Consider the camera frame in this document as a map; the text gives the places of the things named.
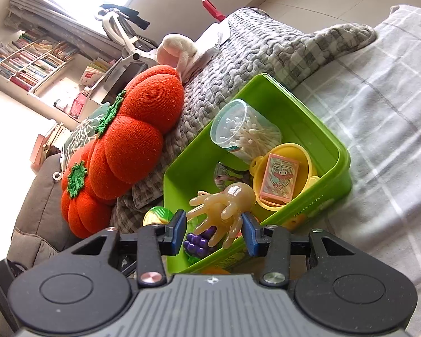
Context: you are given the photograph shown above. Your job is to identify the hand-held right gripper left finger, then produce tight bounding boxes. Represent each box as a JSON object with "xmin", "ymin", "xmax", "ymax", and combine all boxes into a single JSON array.
[{"xmin": 71, "ymin": 210, "xmax": 188, "ymax": 287}]

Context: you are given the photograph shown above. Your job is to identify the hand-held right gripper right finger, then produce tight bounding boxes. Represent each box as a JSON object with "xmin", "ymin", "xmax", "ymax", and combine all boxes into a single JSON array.
[{"xmin": 241, "ymin": 212, "xmax": 359, "ymax": 287}]

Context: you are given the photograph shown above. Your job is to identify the purple toy grapes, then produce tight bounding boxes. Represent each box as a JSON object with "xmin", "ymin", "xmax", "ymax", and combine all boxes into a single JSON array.
[{"xmin": 183, "ymin": 226, "xmax": 220, "ymax": 258}]

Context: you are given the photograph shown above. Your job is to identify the yellow toy corn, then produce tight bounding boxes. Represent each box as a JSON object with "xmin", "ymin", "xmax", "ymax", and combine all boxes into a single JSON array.
[{"xmin": 143, "ymin": 206, "xmax": 175, "ymax": 227}]

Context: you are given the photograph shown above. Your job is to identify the translucent beige toy hand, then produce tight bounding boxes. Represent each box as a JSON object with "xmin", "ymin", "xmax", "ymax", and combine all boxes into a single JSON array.
[{"xmin": 189, "ymin": 183, "xmax": 257, "ymax": 250}]

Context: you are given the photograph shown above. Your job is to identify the yellow plastic toy cup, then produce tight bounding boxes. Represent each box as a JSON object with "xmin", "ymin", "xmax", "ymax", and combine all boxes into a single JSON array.
[{"xmin": 250, "ymin": 143, "xmax": 318, "ymax": 211}]

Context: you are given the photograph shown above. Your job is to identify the clear cotton swab jar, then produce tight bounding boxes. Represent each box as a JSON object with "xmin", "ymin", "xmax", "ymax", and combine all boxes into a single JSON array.
[{"xmin": 210, "ymin": 99, "xmax": 283, "ymax": 164}]

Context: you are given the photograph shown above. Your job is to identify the green plastic bin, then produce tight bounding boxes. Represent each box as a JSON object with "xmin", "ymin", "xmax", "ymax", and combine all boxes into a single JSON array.
[{"xmin": 163, "ymin": 73, "xmax": 351, "ymax": 275}]

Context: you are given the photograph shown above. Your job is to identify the grey checked quilt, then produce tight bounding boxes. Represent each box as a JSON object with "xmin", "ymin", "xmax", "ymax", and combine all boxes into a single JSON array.
[{"xmin": 109, "ymin": 179, "xmax": 171, "ymax": 234}]

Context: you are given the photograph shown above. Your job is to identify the pink card pack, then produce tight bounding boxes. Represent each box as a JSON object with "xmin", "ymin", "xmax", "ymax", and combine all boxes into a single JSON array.
[{"xmin": 259, "ymin": 153, "xmax": 301, "ymax": 204}]

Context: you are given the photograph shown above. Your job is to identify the small orange pumpkin cushion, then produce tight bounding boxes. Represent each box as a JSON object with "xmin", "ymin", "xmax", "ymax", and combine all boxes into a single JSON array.
[{"xmin": 60, "ymin": 144, "xmax": 118, "ymax": 238}]

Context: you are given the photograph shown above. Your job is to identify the large orange pumpkin cushion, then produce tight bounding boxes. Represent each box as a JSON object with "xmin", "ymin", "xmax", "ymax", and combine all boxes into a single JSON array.
[{"xmin": 88, "ymin": 65, "xmax": 185, "ymax": 201}]

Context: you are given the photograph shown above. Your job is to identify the green white patterned cushion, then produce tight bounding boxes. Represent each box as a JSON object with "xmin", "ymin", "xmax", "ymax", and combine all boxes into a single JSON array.
[{"xmin": 61, "ymin": 103, "xmax": 110, "ymax": 169}]

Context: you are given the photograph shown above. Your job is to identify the grey grid bedsheet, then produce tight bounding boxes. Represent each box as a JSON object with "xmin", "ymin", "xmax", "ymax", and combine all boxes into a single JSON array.
[{"xmin": 256, "ymin": 4, "xmax": 421, "ymax": 327}]

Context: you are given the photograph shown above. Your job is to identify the white pink plush toy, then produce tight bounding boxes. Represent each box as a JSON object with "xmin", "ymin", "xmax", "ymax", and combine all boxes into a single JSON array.
[{"xmin": 157, "ymin": 34, "xmax": 212, "ymax": 78}]

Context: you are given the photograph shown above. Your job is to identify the white black office chair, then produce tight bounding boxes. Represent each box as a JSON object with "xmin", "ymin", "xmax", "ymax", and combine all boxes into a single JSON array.
[{"xmin": 93, "ymin": 3, "xmax": 163, "ymax": 103}]

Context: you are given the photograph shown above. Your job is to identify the grey checked pillow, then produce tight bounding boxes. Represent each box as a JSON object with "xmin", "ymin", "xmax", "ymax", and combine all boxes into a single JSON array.
[{"xmin": 177, "ymin": 7, "xmax": 378, "ymax": 148}]

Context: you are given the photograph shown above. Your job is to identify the white paper sheet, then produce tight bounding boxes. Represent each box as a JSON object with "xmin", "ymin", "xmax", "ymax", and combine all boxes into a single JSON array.
[{"xmin": 198, "ymin": 21, "xmax": 233, "ymax": 55}]

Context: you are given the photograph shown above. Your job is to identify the red plastic object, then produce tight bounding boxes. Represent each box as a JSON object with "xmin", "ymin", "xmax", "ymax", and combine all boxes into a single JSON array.
[{"xmin": 201, "ymin": 0, "xmax": 227, "ymax": 22}]

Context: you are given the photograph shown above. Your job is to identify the white bookshelf with books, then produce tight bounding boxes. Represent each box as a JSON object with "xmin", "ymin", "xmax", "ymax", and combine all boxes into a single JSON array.
[{"xmin": 0, "ymin": 30, "xmax": 78, "ymax": 94}]

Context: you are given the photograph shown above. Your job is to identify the grey window blind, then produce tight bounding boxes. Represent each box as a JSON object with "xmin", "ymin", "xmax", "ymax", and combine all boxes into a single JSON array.
[{"xmin": 3, "ymin": 0, "xmax": 110, "ymax": 49}]

